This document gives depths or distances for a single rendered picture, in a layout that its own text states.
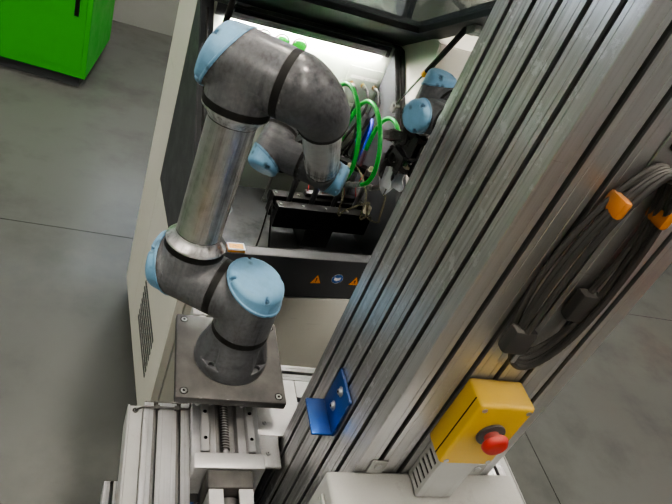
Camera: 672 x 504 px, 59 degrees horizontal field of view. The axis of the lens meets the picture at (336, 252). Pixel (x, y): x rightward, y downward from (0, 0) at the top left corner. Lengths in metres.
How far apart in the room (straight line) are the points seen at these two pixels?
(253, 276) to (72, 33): 3.36
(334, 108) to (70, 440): 1.72
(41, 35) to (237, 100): 3.48
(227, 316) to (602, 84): 0.78
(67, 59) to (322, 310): 2.93
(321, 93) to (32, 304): 2.06
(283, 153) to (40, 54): 3.26
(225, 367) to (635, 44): 0.90
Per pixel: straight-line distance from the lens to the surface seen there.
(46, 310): 2.78
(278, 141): 1.34
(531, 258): 0.72
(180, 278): 1.15
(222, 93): 0.98
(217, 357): 1.22
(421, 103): 1.32
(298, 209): 1.92
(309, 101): 0.94
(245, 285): 1.11
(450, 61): 2.01
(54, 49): 4.41
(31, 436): 2.39
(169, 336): 1.89
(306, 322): 1.98
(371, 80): 2.14
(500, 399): 0.84
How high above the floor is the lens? 1.98
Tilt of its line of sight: 34 degrees down
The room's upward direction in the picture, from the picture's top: 24 degrees clockwise
